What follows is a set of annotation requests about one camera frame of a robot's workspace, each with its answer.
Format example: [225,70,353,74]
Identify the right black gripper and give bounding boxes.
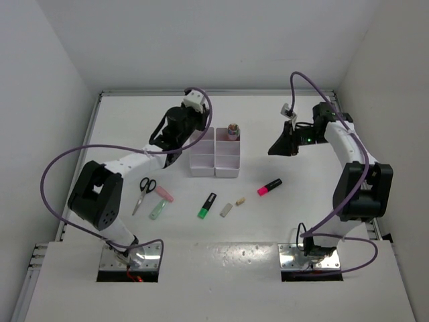
[268,120,328,157]

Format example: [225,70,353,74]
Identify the clear tube of colored pens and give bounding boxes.
[227,123,240,141]

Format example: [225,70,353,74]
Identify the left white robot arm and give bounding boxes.
[67,104,212,258]

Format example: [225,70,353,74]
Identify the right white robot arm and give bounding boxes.
[268,102,393,257]

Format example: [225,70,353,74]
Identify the left white organizer box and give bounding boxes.
[189,127,215,177]

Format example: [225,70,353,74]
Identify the white organizer box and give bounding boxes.
[189,127,215,177]
[214,127,241,178]

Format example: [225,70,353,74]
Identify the pink black highlighter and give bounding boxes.
[257,178,282,197]

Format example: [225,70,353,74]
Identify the right white organizer box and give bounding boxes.
[214,127,241,178]

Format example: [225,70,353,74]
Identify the pink correction tape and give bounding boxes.
[155,186,174,203]

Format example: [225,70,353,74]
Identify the green correction tape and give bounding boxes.
[149,199,168,220]

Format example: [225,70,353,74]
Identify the grey eraser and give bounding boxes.
[220,203,233,217]

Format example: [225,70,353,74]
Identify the green black highlighter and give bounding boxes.
[197,193,217,219]

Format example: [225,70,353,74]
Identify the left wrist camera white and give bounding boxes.
[182,90,206,114]

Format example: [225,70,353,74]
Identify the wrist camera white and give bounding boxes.
[182,90,206,114]
[280,103,297,121]

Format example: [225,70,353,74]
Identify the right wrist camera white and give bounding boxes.
[280,103,297,121]

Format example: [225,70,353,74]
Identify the black handled scissors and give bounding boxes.
[132,177,157,216]

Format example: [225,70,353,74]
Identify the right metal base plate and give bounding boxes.
[278,243,341,272]

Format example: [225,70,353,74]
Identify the metal base plate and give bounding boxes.
[99,242,163,272]
[278,243,341,272]

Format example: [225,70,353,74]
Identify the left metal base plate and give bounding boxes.
[99,242,163,272]

